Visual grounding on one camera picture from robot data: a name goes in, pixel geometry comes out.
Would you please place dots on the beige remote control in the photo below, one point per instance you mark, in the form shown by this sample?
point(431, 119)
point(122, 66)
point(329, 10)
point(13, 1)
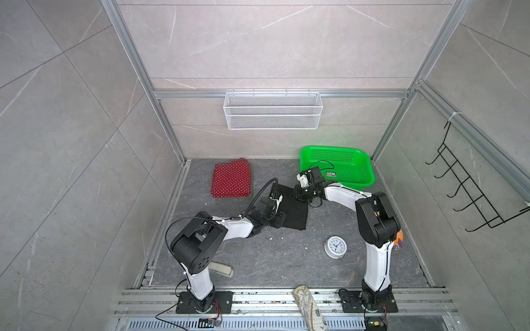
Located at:
point(221, 269)

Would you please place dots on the white alarm clock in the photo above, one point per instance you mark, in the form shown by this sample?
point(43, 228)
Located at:
point(335, 247)

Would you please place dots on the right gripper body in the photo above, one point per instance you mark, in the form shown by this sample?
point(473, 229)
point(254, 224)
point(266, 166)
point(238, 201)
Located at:
point(305, 194)

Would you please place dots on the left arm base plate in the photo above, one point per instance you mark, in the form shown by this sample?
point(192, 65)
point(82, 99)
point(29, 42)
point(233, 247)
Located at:
point(189, 304)

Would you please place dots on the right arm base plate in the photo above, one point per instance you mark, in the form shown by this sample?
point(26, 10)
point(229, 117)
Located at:
point(367, 301)

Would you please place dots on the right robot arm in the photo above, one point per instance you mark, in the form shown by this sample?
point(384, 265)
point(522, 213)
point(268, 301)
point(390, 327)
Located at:
point(379, 228)

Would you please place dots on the black skirt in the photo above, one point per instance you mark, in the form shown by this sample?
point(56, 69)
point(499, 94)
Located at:
point(291, 212)

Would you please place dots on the orange plush toy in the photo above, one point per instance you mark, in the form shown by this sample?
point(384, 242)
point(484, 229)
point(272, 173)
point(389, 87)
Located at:
point(399, 239)

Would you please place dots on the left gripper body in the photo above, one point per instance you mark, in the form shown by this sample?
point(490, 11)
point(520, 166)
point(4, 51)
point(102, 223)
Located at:
point(275, 220)

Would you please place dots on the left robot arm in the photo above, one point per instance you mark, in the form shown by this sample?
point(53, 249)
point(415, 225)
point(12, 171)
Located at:
point(195, 246)

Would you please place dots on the patterned rolled cloth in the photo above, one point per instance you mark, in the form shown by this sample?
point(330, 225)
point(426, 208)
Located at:
point(309, 309)

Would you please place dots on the green plastic basket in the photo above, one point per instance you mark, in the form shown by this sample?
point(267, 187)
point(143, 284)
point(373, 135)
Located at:
point(349, 166)

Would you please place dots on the black wall hook rack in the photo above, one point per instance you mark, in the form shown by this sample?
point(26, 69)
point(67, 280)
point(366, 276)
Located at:
point(476, 198)

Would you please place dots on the white wire wall basket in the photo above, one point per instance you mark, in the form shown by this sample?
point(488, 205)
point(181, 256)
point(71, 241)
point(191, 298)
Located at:
point(273, 110)

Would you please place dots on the red polka dot skirt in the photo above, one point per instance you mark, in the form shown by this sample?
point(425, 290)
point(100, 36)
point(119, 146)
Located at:
point(232, 179)

